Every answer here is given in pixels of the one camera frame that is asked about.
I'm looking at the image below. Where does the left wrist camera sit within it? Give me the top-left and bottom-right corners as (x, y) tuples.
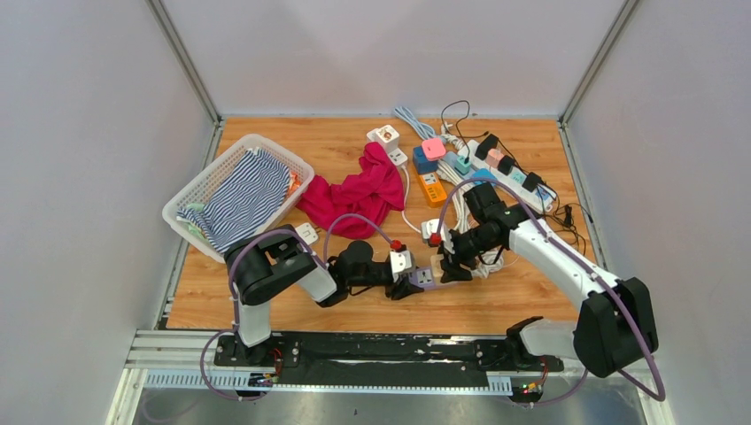
(389, 250), (415, 279)

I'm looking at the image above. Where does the light blue cable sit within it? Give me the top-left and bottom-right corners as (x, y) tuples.
(392, 105), (438, 142)

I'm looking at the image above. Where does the pink square plug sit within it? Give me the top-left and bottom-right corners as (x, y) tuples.
(421, 137), (446, 161)

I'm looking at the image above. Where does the coiled white cable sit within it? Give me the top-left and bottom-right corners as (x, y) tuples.
(437, 161), (521, 280)

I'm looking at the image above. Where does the white travel adapter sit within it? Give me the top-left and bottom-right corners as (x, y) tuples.
(387, 148), (408, 167)

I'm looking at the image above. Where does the cyan square plug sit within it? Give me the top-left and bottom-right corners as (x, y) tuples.
(471, 169), (495, 180)

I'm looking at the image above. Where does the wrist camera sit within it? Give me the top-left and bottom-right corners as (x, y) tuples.
(389, 250), (415, 279)
(420, 219), (450, 247)

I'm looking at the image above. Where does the blue cube adapter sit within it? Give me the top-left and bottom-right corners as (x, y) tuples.
(412, 145), (435, 175)

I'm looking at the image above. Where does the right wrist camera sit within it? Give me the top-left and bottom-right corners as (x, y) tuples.
(420, 219), (450, 247)

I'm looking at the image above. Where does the magenta cloth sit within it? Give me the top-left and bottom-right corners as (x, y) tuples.
(297, 142), (405, 228)

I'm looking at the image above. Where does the white cube socket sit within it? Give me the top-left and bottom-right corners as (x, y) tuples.
(366, 125), (400, 152)

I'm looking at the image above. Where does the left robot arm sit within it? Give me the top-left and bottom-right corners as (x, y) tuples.
(224, 225), (431, 366)

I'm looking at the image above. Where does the blue striped cloth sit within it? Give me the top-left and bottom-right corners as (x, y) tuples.
(177, 148), (291, 254)

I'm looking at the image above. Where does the beige dragon cube adapter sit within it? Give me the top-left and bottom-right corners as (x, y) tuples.
(430, 254), (457, 288)

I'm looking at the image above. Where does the orange power strip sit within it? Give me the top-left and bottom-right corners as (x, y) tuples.
(416, 172), (447, 208)

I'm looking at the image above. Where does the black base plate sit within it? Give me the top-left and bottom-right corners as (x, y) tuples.
(210, 332), (564, 388)

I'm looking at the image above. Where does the purple USB power strip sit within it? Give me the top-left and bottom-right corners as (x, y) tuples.
(414, 267), (438, 291)

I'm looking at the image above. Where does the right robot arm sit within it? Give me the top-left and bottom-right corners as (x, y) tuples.
(427, 178), (667, 402)

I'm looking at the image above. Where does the white plastic basket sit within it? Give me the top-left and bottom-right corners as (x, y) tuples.
(162, 134), (315, 263)

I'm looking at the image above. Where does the white USB charger plug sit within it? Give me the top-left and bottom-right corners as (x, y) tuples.
(295, 222), (319, 245)

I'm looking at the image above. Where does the white long power strip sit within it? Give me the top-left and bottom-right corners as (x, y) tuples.
(442, 135), (557, 213)

